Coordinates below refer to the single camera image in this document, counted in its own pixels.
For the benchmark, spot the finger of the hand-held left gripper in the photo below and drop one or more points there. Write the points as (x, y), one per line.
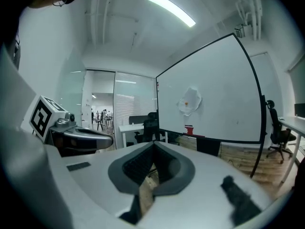
(104, 142)
(81, 148)

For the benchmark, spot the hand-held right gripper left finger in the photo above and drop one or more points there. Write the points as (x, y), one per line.
(114, 170)

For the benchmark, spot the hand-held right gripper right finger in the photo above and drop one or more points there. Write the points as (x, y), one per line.
(186, 173)

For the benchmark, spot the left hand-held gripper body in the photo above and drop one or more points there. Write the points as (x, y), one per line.
(40, 118)

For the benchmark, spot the white paper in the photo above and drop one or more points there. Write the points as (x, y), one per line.
(191, 96)

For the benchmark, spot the black-framed whiteboard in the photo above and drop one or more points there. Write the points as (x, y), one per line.
(226, 92)

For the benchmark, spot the black tripod stand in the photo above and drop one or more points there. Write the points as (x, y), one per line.
(100, 125)

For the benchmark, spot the white desk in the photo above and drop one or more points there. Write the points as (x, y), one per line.
(294, 125)
(129, 128)

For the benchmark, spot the black monitor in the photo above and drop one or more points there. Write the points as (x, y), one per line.
(138, 120)
(300, 110)

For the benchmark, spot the red eraser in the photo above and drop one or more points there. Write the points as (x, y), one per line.
(189, 129)

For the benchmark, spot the black office chair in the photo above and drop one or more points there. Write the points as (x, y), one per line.
(150, 129)
(276, 128)

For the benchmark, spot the frosted glass partition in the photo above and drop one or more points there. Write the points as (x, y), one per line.
(133, 96)

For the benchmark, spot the white ceiling pipes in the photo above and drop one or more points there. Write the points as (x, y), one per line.
(104, 15)
(253, 11)

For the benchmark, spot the grey window blind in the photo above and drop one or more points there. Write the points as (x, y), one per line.
(297, 85)

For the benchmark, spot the long ceiling light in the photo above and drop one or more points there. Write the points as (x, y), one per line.
(170, 7)

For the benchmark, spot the ceiling junction box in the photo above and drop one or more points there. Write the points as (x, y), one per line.
(242, 31)

